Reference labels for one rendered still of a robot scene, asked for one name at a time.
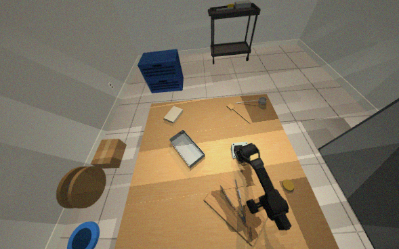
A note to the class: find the grey metal roasting tin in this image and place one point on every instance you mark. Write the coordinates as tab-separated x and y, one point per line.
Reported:
187	148

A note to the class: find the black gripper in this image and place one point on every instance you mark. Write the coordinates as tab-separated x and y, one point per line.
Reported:
253	207

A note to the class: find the beige flat block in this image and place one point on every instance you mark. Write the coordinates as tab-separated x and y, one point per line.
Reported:
173	114

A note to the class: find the light wooden board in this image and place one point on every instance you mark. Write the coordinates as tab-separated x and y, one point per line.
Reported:
218	201

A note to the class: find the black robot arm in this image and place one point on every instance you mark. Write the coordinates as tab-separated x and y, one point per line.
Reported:
275	203

